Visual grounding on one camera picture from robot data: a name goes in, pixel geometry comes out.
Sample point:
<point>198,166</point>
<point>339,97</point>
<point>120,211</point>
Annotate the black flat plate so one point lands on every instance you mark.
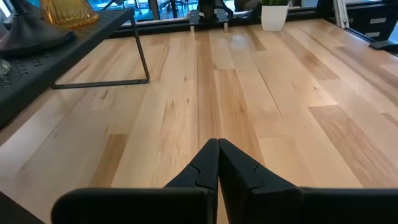
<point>385,45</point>

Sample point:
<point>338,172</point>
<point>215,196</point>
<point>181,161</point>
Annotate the amber ribbed glass candle holder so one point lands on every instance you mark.
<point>68,14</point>

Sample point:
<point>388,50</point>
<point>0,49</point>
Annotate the aluminium frame post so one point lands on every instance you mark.
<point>341,14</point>

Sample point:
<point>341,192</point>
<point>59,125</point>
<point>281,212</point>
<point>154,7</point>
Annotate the black drawer unit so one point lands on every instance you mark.
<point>373,28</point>

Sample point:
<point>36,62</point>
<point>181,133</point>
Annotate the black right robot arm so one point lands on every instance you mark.
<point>211,6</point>

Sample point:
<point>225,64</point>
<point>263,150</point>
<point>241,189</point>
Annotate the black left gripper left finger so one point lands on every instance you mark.
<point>140,205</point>

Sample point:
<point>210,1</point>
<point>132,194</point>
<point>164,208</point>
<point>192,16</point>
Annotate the black perforated metal shelf riser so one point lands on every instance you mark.
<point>31,71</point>

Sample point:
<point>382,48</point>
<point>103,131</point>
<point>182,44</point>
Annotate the tall black metal candlestick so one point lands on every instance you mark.
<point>31,37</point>

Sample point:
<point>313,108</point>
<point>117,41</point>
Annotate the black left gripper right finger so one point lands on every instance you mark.
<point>280,205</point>

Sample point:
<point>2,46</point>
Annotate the green plant in white pot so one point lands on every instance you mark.
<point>273,18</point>

